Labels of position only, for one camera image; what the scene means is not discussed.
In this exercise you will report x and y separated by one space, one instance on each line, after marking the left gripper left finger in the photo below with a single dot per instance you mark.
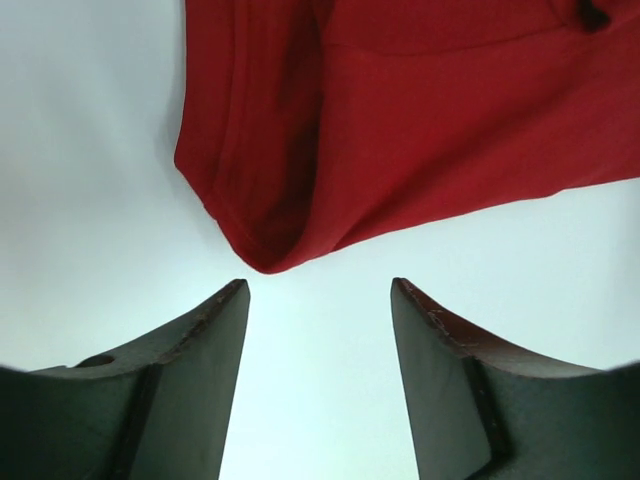
157 407

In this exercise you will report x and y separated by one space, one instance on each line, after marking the dark red t shirt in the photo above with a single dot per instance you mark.
309 126

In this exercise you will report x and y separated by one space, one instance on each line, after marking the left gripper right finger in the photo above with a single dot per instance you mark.
481 407

